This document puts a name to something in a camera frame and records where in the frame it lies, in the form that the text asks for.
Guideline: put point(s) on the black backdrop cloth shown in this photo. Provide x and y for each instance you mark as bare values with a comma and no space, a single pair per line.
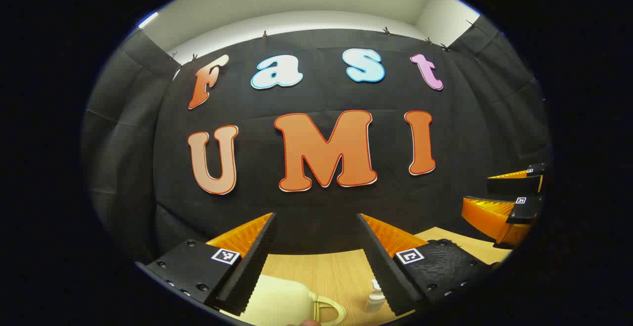
321,93

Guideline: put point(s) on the white pump bottle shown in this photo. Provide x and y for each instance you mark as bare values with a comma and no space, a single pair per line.
374,297

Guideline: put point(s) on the pale yellow suitcase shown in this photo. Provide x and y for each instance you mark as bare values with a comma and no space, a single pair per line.
282,301

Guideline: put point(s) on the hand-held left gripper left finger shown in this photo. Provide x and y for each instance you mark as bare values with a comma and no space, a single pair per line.
252,266

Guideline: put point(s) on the white ceiling light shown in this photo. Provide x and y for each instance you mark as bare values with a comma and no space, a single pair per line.
148,20

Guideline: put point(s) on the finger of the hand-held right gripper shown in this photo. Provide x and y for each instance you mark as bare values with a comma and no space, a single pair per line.
487,214
512,186

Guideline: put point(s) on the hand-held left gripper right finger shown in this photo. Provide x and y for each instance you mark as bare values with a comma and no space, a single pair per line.
381,266

